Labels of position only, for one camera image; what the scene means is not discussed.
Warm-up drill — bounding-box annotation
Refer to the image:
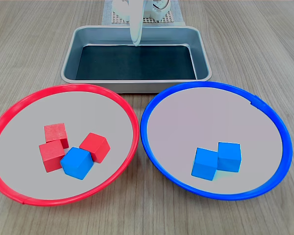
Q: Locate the blue cube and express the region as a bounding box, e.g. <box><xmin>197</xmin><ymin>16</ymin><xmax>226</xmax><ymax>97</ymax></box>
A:
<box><xmin>191</xmin><ymin>147</ymin><xmax>219</xmax><ymax>182</ymax></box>
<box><xmin>60</xmin><ymin>146</ymin><xmax>94</xmax><ymax>181</ymax></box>
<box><xmin>217</xmin><ymin>141</ymin><xmax>242</xmax><ymax>173</ymax></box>

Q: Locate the translucent tape sheet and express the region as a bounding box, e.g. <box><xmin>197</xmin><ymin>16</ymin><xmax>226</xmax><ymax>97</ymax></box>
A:
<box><xmin>101</xmin><ymin>0</ymin><xmax>186</xmax><ymax>26</ymax></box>

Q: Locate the black mat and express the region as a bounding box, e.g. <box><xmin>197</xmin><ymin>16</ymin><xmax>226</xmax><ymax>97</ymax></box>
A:
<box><xmin>75</xmin><ymin>45</ymin><xmax>197</xmax><ymax>81</ymax></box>

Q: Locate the steel tray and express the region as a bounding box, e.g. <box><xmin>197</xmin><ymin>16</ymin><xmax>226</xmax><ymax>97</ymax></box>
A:
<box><xmin>60</xmin><ymin>25</ymin><xmax>213</xmax><ymax>94</ymax></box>

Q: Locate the red-rimmed white plate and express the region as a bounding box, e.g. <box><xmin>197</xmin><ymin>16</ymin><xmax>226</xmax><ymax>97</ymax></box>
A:
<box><xmin>0</xmin><ymin>83</ymin><xmax>140</xmax><ymax>207</ymax></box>

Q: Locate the blue-rimmed white plate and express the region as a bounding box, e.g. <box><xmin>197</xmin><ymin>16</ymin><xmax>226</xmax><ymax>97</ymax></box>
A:
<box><xmin>140</xmin><ymin>81</ymin><xmax>294</xmax><ymax>202</ymax></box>

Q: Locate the red cube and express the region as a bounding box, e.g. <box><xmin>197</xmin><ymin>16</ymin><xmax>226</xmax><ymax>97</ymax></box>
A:
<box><xmin>44</xmin><ymin>122</ymin><xmax>70</xmax><ymax>149</ymax></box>
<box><xmin>38</xmin><ymin>140</ymin><xmax>66</xmax><ymax>173</ymax></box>
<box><xmin>79</xmin><ymin>132</ymin><xmax>111</xmax><ymax>164</ymax></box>

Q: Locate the pale perforated base plate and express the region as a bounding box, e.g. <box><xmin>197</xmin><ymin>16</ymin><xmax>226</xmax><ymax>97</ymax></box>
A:
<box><xmin>111</xmin><ymin>9</ymin><xmax>175</xmax><ymax>25</ymax></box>

